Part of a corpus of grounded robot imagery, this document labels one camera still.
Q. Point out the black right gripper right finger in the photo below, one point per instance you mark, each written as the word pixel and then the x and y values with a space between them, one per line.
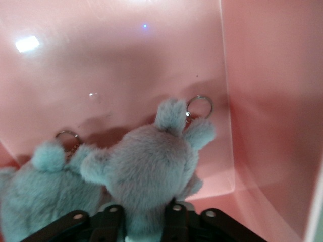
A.
pixel 191 227

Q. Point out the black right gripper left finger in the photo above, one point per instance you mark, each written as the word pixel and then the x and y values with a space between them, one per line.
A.
pixel 106 227

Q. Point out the pink plastic box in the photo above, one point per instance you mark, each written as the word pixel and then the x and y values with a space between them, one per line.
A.
pixel 151 63

